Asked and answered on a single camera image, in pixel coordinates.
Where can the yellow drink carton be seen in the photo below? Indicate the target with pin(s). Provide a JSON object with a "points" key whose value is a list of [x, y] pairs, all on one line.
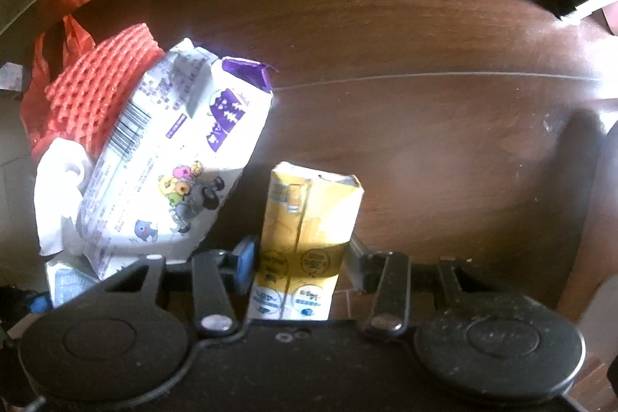
{"points": [[299, 223]]}

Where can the red plastic bag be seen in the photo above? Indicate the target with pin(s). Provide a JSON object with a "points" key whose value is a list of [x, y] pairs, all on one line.
{"points": [[72, 38]]}

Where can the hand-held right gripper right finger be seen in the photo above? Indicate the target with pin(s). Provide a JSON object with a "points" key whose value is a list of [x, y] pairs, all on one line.
{"points": [[357, 267]]}

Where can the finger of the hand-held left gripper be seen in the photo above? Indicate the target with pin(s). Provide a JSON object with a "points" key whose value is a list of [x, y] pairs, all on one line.
{"points": [[38, 302]]}

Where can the white blue printed packet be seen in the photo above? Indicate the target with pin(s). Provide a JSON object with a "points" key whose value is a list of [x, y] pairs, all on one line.
{"points": [[67, 281]]}

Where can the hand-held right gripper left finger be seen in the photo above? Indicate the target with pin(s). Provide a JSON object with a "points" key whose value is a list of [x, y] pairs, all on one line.
{"points": [[246, 257]]}

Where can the white purple snack packet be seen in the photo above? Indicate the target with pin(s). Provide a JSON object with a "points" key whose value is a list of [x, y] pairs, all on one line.
{"points": [[169, 151]]}

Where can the white tissue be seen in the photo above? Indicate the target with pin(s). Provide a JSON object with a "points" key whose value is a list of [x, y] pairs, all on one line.
{"points": [[53, 199]]}

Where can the red foam net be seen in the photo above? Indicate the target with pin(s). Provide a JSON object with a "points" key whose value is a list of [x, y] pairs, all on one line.
{"points": [[91, 88]]}

